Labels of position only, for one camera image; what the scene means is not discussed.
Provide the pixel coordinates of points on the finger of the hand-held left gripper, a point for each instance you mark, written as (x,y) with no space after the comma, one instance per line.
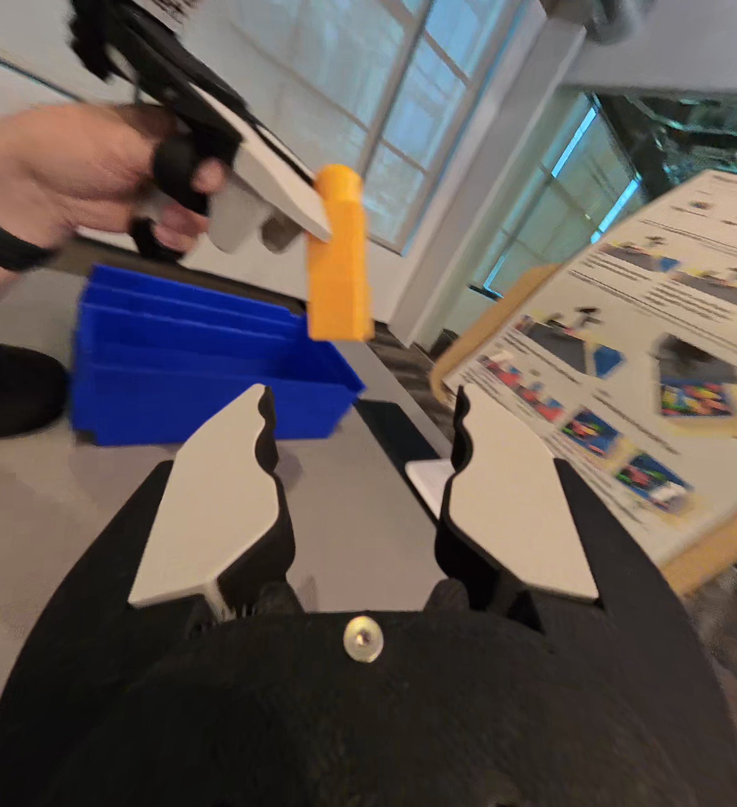
(286,202)
(229,110)

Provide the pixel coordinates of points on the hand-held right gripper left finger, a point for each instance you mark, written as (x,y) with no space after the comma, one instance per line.
(210,504)

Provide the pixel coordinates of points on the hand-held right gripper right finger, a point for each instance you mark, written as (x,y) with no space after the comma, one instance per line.
(513,517)

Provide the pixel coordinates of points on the orange mega block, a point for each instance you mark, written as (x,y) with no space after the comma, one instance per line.
(340,284)

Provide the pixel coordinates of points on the blue plastic bin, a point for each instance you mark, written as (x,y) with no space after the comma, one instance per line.
(185,391)

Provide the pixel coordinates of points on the person's left hand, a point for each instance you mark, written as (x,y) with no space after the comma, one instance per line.
(59,170)

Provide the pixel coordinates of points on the white stand base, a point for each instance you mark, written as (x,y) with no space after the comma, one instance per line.
(428,482)

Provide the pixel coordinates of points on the wooden instruction board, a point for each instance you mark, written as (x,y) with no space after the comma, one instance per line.
(658,347)

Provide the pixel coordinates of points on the black wristband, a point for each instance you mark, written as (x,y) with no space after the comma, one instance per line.
(2,243)

